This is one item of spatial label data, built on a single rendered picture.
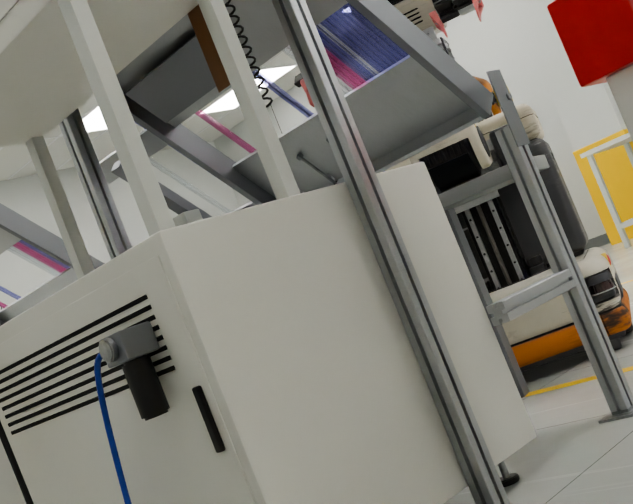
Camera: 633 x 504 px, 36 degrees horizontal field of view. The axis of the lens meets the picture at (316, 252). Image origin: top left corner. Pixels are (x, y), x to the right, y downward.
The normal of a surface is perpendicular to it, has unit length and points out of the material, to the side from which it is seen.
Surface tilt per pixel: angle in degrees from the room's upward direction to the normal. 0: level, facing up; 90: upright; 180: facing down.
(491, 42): 90
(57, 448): 90
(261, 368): 90
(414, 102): 135
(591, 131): 90
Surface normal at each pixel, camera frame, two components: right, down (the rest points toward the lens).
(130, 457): -0.66, 0.22
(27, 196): 0.65, -0.30
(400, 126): -0.21, 0.81
